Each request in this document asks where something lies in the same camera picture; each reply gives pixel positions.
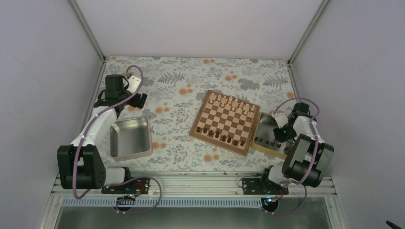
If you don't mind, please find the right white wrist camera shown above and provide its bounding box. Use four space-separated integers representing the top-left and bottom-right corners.
272 113 288 128

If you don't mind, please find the wooden chessboard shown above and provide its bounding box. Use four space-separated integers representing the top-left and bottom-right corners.
190 90 260 156

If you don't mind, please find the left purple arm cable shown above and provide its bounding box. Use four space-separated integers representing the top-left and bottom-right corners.
72 65 145 200

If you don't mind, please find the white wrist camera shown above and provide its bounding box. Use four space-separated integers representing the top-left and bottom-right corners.
127 75 142 94
272 113 288 128

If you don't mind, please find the floral patterned table mat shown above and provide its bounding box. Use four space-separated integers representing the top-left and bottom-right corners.
99 56 295 172

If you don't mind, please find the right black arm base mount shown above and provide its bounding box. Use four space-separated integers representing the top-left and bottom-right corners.
238 176 289 212

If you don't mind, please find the yellow tin with dark pieces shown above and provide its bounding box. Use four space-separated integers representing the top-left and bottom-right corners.
250 113 293 160

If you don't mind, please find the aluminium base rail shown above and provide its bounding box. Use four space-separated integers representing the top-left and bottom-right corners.
51 172 336 208

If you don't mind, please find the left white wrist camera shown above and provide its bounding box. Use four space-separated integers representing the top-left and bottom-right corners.
127 75 142 94

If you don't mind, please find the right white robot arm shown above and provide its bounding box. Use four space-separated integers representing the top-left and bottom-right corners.
255 102 334 194

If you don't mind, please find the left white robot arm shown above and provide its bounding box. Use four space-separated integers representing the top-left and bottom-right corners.
57 74 147 193

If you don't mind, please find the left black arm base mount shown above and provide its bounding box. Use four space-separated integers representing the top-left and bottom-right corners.
101 177 150 212

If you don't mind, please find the empty silver metal tin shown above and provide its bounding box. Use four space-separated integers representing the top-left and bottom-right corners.
110 116 153 162

